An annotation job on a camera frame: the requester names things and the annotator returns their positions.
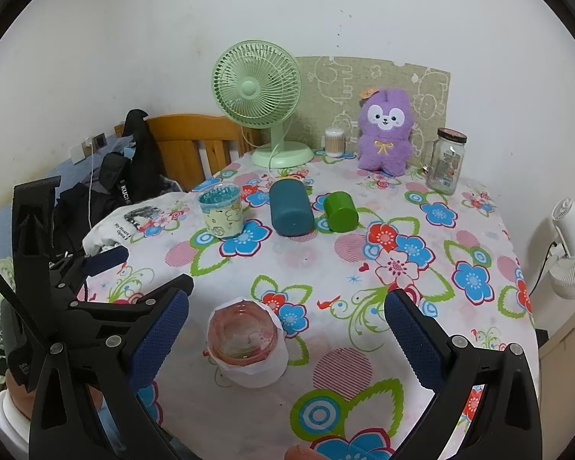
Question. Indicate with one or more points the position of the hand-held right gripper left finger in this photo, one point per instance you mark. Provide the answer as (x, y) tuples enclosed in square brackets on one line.
[(159, 340)]

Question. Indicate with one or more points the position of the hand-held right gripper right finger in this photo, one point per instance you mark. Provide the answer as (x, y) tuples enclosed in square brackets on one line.
[(412, 340)]

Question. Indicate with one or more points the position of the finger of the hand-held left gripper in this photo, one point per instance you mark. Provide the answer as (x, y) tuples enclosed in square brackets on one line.
[(108, 258), (167, 286)]

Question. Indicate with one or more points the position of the pink-rimmed white cup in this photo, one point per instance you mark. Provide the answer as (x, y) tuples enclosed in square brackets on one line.
[(244, 340)]

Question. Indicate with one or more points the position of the blue-rimmed patterned cup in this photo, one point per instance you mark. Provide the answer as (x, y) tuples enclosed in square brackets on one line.
[(220, 211)]

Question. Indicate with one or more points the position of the teal cup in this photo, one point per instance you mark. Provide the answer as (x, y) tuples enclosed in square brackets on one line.
[(290, 206)]

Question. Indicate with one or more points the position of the green cup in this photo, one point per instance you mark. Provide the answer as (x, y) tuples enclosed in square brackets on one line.
[(341, 211)]

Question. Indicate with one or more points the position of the person's right hand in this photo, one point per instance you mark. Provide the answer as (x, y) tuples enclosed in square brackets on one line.
[(301, 454)]

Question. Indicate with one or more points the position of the white printed shirt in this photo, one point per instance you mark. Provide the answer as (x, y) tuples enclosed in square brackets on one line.
[(120, 230)]

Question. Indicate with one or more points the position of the black bag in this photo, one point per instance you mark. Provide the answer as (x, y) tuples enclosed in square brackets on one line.
[(139, 163)]

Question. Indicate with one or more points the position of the beige cabinet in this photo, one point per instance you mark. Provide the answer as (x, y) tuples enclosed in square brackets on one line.
[(568, 345)]

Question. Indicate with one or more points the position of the glass jar with lid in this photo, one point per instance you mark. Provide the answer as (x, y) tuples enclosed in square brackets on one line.
[(444, 167)]

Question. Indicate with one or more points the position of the white fan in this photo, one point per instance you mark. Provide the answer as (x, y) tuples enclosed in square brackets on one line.
[(572, 235)]

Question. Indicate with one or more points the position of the purple plush toy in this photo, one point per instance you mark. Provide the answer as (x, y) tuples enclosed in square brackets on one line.
[(385, 146)]

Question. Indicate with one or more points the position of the cotton swab container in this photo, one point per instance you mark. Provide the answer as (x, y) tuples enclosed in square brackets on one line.
[(335, 143)]

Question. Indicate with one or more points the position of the green desk fan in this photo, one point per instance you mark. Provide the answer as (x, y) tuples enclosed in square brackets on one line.
[(249, 88)]

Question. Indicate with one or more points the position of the beige elephant print board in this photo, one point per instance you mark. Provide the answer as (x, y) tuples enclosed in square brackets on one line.
[(326, 81)]

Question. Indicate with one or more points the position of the wall socket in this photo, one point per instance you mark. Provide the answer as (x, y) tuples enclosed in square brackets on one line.
[(98, 141)]

